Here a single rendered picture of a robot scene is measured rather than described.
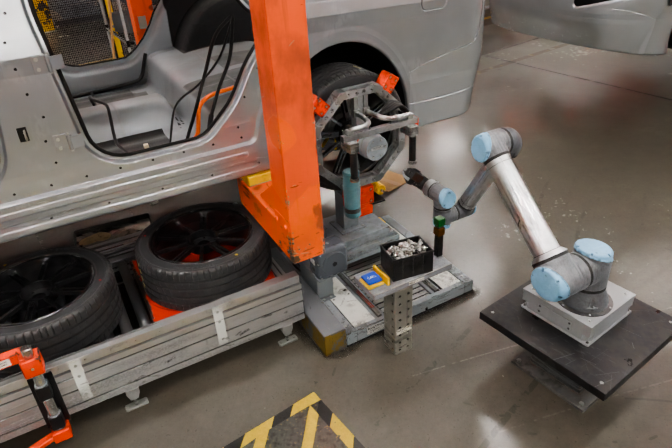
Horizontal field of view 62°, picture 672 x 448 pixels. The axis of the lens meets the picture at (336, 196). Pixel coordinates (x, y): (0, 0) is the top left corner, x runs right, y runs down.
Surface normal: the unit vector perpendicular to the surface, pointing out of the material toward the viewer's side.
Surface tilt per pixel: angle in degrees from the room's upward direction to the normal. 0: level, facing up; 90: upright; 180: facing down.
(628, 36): 103
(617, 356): 0
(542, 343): 0
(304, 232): 90
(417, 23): 90
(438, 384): 0
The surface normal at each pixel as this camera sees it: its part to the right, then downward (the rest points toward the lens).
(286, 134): 0.49, 0.40
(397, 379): -0.05, -0.87
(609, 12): -0.53, 0.43
